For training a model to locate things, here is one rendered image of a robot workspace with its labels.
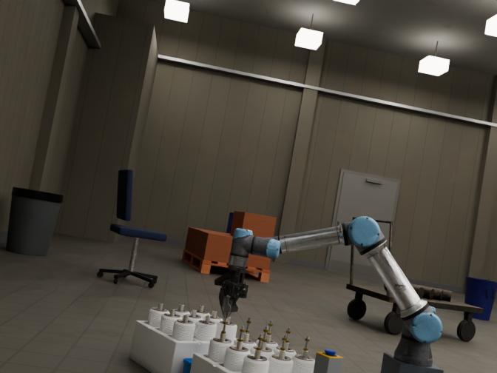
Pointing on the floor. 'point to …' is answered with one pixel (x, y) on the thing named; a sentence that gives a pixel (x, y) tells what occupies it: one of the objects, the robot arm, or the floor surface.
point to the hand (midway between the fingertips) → (225, 314)
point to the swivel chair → (123, 205)
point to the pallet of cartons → (222, 246)
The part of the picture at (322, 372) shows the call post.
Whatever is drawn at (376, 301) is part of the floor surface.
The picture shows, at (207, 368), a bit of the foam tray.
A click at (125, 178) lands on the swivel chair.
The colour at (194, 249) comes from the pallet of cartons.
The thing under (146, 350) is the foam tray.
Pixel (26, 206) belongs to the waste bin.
